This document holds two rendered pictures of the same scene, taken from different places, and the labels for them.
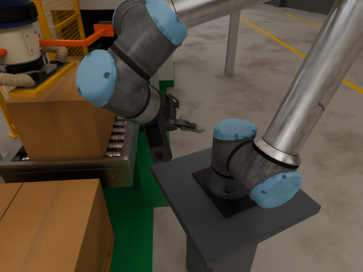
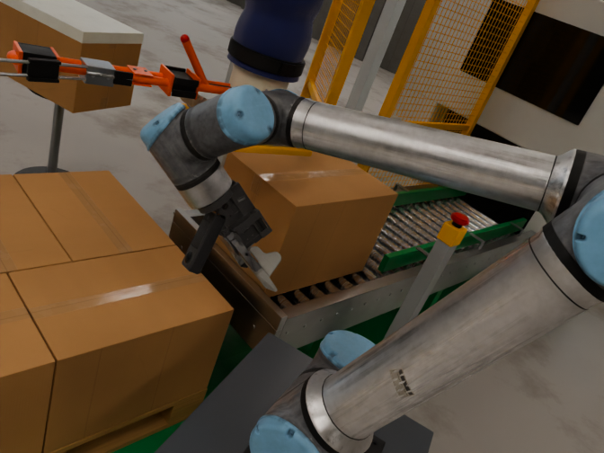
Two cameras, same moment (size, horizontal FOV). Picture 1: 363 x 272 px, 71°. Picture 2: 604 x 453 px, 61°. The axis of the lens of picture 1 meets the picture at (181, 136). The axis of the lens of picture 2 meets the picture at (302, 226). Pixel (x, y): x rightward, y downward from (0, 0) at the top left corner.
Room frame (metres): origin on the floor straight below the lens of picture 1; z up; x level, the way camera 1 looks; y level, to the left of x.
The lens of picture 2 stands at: (0.01, -0.60, 1.67)
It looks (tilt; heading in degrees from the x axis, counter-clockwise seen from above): 27 degrees down; 42
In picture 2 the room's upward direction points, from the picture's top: 21 degrees clockwise
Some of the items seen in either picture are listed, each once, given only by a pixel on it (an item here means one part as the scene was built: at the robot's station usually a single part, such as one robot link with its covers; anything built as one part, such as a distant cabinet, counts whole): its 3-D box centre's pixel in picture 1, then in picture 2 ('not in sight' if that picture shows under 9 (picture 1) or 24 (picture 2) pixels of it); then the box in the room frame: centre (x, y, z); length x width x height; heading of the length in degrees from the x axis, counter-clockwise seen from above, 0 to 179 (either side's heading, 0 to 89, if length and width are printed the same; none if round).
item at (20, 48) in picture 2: not in sight; (36, 59); (0.37, 0.67, 1.25); 0.08 x 0.07 x 0.05; 176
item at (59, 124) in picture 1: (73, 108); (301, 216); (1.41, 0.67, 0.75); 0.60 x 0.40 x 0.40; 4
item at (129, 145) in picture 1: (139, 89); (440, 275); (2.26, 0.40, 0.50); 2.31 x 0.05 x 0.19; 4
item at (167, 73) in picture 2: not in sight; (178, 82); (0.72, 0.64, 1.25); 0.10 x 0.08 x 0.06; 86
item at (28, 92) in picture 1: (46, 73); (261, 138); (0.96, 0.53, 1.15); 0.34 x 0.10 x 0.05; 176
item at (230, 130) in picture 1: (234, 145); (342, 381); (0.75, -0.19, 0.95); 0.17 x 0.15 x 0.18; 23
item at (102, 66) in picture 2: not in sight; (96, 72); (0.51, 0.66, 1.25); 0.07 x 0.07 x 0.04; 86
